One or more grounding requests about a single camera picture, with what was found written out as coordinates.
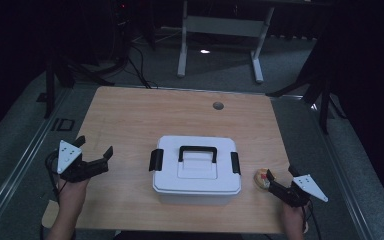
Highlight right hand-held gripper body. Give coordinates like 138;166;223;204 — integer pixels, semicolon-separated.
267;173;330;209

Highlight black floor cables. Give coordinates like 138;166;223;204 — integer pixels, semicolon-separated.
125;42;160;90

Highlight white box lid black handle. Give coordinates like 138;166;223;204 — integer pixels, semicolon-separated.
148;134;243;196

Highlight person's left hand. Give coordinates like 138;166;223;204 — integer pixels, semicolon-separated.
57;177;90;214

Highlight person's dark clothing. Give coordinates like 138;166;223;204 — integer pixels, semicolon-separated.
112;230;245;240

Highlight white metal desk frame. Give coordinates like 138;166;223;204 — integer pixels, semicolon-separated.
176;0;276;85

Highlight person's right hand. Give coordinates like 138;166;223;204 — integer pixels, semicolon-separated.
281;201;310;225

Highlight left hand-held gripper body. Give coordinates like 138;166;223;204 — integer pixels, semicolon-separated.
56;139;110;184

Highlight black metal stand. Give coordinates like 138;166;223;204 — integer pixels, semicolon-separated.
42;58;116;120
265;63;348;136

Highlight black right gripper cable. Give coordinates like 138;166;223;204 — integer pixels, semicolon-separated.
300;201;323;240

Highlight tan rounded panel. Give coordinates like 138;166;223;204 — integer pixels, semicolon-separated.
41;199;61;230

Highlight white plastic storage box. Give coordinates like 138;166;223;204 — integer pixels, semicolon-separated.
152;187;242;206

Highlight small tan round toy food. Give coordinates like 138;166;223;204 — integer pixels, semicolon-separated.
253;167;272;192

